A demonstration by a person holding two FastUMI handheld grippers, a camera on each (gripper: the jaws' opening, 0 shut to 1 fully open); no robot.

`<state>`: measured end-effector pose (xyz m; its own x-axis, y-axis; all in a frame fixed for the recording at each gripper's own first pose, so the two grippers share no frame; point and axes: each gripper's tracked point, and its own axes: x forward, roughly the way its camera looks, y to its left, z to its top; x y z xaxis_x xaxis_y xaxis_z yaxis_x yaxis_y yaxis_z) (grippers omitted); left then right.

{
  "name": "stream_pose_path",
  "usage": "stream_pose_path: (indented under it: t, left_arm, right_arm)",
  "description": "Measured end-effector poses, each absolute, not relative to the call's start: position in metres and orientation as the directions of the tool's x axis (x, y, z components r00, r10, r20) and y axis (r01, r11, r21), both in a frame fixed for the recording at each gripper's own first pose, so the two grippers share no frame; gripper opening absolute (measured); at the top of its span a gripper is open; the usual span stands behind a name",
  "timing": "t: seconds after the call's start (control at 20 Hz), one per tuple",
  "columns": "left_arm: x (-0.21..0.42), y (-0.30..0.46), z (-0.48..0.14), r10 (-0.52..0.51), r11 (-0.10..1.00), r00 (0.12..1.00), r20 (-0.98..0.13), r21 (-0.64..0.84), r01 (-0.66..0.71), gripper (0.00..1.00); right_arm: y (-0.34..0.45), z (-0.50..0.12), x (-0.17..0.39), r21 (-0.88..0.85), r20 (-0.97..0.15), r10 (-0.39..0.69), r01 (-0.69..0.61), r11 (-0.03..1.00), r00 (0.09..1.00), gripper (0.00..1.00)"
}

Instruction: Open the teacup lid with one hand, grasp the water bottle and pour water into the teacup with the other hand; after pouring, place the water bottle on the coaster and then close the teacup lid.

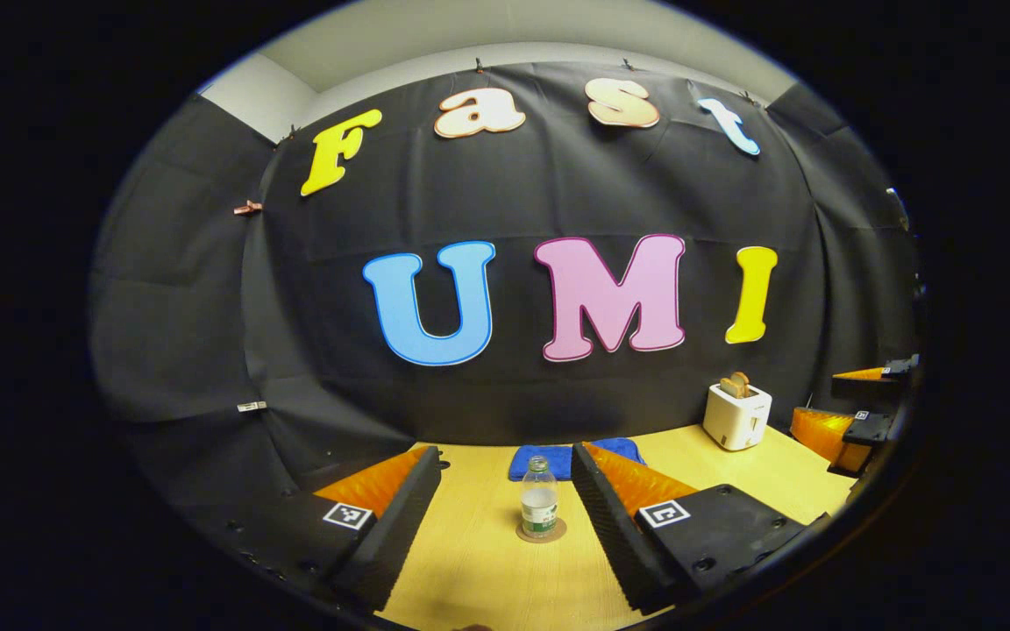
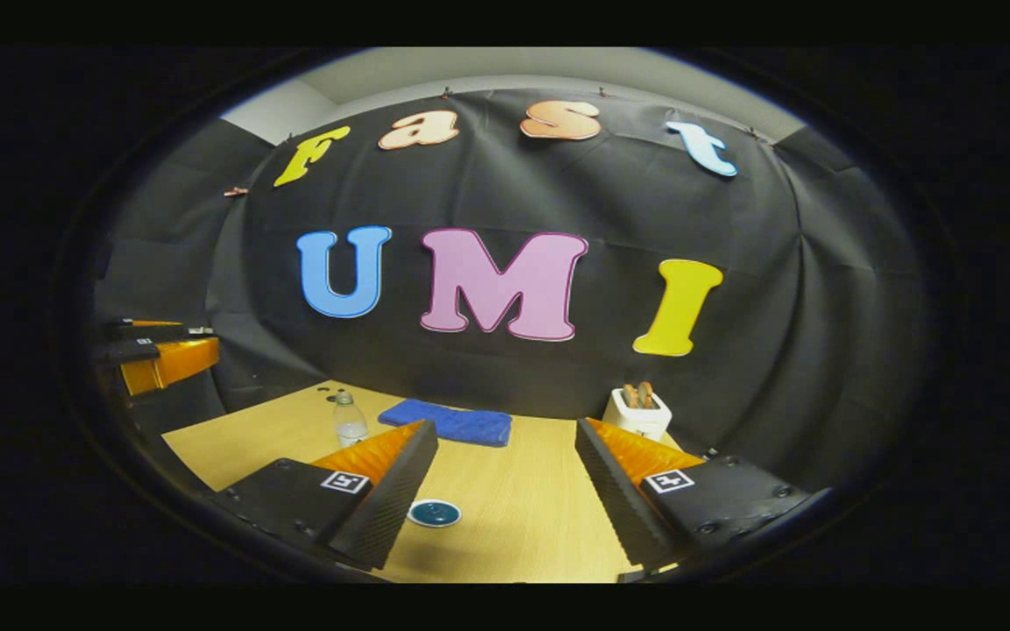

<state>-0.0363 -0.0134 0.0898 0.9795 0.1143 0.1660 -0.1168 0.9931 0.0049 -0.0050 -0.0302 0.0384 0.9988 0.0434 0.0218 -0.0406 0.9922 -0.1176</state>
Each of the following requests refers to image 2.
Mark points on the brown toast slice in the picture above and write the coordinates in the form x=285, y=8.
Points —
x=646, y=394
x=629, y=396

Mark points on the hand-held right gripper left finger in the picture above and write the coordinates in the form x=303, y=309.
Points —
x=400, y=491

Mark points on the blue folded towel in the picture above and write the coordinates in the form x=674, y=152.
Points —
x=461, y=423

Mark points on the white teacup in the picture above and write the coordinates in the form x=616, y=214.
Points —
x=433, y=526

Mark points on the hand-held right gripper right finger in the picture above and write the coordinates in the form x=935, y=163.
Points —
x=615, y=491

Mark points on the clear plastic water bottle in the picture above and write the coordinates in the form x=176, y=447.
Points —
x=351, y=429

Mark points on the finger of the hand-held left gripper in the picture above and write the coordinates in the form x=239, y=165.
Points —
x=163, y=333
x=176, y=361

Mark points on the white toaster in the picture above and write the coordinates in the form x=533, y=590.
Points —
x=641, y=422

